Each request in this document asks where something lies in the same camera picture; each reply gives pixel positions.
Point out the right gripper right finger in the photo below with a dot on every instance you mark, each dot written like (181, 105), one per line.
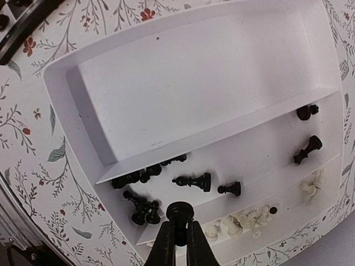
(198, 251)

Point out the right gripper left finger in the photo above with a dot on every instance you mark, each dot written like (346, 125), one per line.
(163, 250)

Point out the black chess piece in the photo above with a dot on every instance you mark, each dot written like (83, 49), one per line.
(180, 213)

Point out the black and white chessboard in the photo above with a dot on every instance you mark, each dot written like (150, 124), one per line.
(19, 19)

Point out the black chess bishop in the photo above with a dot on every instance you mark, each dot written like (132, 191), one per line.
(203, 182)

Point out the black chess pawn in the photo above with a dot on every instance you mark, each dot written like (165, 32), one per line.
(234, 189)

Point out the black chess queen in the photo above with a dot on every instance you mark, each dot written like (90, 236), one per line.
(314, 144)

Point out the black chess rook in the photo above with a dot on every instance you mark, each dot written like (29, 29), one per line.
(304, 113)

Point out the floral patterned table mat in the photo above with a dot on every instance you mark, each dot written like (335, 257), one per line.
(41, 170)

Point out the white plastic compartment tray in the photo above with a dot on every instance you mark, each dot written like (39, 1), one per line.
(220, 84)

